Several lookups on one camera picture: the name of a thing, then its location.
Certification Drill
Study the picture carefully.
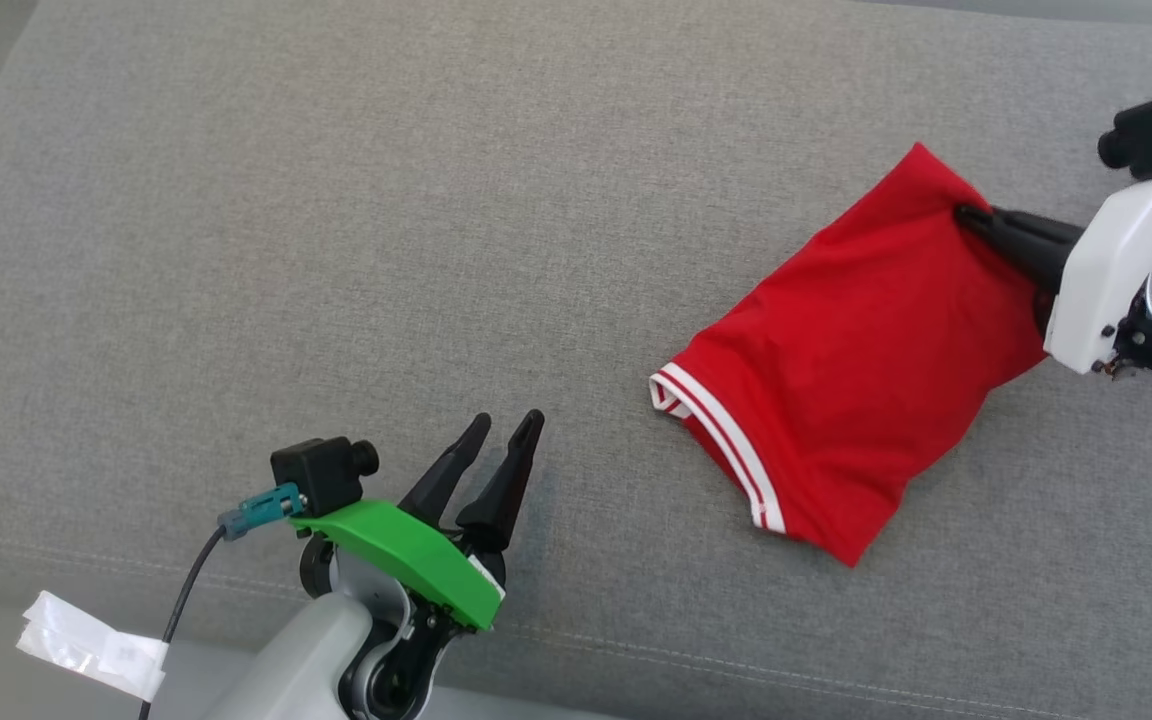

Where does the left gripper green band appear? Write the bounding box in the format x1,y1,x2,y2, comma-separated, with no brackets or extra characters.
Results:
290,408,546,634

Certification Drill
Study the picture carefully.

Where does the white tape label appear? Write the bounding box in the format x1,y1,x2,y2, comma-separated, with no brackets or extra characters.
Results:
16,590,171,702

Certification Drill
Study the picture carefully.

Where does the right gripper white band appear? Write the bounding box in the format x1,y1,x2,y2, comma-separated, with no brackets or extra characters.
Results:
953,162,1152,377

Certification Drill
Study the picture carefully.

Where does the red jersey with white sleeves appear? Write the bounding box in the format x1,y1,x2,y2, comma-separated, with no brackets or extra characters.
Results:
648,141,1053,569

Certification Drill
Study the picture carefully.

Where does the grey fabric sofa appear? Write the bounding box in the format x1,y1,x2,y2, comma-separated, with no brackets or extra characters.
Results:
0,0,1152,720

